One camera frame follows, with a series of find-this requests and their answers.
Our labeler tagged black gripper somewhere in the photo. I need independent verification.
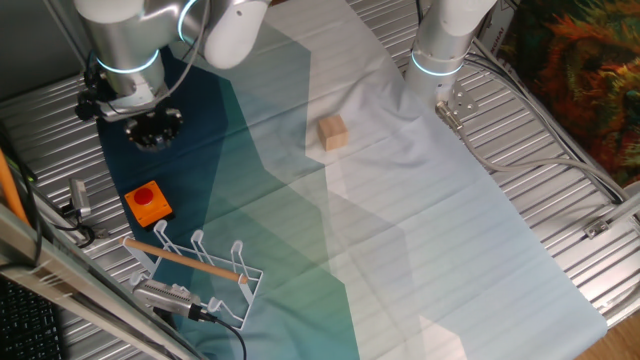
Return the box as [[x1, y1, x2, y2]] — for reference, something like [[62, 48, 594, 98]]
[[127, 107, 184, 153]]

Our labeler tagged wooden rack rod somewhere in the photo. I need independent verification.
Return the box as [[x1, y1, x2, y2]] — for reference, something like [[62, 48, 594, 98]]
[[121, 236, 250, 285]]

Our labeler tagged orange emergency stop button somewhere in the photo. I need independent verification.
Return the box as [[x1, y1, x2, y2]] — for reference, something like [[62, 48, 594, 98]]
[[123, 180, 175, 231]]

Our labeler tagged orange pole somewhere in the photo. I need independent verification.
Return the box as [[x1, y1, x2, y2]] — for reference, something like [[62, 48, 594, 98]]
[[0, 149, 29, 226]]

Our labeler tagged wooden cube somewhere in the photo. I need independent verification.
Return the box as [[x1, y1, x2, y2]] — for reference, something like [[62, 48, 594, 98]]
[[317, 114, 350, 152]]

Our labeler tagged black keyboard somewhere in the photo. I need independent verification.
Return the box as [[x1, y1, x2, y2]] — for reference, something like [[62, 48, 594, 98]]
[[0, 277, 64, 360]]

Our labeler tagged blue green white tablecloth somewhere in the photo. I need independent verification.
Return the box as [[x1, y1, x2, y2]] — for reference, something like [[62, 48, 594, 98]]
[[97, 0, 609, 360]]

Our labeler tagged metal base mounting plate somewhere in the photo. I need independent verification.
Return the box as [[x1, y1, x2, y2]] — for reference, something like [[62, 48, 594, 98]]
[[439, 82, 479, 114]]

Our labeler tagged cardboard box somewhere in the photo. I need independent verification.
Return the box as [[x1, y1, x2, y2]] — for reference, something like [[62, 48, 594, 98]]
[[477, 0, 517, 59]]

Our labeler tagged colourful patterned cloth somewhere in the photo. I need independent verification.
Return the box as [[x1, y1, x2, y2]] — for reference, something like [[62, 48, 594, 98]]
[[499, 0, 640, 189]]

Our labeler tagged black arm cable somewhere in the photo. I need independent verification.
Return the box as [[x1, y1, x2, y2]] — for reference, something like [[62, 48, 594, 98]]
[[162, 0, 211, 101]]

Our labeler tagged silver finned camera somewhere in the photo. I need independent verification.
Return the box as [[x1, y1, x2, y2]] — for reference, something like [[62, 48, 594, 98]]
[[132, 279, 219, 324]]

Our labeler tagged aluminium frame bar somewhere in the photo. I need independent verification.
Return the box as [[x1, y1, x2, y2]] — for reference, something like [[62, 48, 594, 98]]
[[0, 202, 206, 360]]

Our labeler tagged white wire cup rack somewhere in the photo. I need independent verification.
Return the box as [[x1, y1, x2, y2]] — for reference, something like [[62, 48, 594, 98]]
[[130, 219, 265, 331]]

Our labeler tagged black camera cable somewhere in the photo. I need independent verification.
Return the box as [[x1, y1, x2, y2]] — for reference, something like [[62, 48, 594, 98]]
[[199, 309, 249, 360]]

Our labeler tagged robot base cable bundle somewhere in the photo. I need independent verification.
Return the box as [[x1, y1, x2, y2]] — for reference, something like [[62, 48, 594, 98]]
[[462, 37, 629, 204]]

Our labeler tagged small metal bracket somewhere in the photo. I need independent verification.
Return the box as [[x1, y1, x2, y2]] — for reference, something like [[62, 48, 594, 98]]
[[583, 218, 610, 240]]

